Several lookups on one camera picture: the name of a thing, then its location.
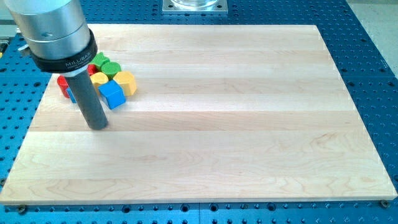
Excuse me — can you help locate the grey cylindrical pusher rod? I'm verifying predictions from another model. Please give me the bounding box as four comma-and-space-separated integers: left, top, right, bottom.
65, 71, 108, 130

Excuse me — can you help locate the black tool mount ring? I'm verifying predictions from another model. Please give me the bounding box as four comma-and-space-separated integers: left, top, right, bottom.
30, 29, 98, 73

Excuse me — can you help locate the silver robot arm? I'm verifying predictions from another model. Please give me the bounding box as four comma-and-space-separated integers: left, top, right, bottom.
4, 0, 108, 130

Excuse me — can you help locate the small blue block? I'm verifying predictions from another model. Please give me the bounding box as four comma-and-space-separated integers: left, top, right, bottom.
67, 88, 76, 103

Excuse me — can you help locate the red block behind rod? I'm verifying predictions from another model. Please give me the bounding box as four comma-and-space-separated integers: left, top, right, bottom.
87, 64, 99, 76

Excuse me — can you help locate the red block at left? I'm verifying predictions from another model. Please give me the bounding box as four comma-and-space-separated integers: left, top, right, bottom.
57, 75, 69, 98

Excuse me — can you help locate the yellow round block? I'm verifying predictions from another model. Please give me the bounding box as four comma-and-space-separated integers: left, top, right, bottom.
90, 72, 109, 95

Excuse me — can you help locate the green star block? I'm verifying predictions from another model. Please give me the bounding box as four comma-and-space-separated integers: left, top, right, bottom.
90, 52, 110, 70

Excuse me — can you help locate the green round block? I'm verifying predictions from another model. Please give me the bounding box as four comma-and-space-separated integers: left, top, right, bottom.
101, 62, 121, 80

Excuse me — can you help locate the blue cube block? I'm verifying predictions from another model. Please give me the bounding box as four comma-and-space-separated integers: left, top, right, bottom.
98, 80, 126, 110

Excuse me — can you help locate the yellow hexagonal block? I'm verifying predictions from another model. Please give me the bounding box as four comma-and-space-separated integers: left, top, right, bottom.
113, 71, 137, 96

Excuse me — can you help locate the left board stop screw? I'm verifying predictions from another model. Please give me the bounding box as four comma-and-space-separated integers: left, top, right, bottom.
17, 205, 27, 214

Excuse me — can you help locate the board stop screw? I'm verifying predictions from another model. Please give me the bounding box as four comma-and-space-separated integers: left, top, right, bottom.
379, 200, 390, 208
17, 205, 27, 214

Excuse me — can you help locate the light wooden board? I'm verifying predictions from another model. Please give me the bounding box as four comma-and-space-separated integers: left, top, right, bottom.
1, 24, 397, 205

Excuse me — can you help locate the right board stop screw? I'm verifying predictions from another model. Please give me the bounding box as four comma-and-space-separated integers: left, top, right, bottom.
379, 200, 390, 208

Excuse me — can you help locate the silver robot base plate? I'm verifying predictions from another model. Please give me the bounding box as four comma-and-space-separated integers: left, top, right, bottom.
162, 0, 228, 14

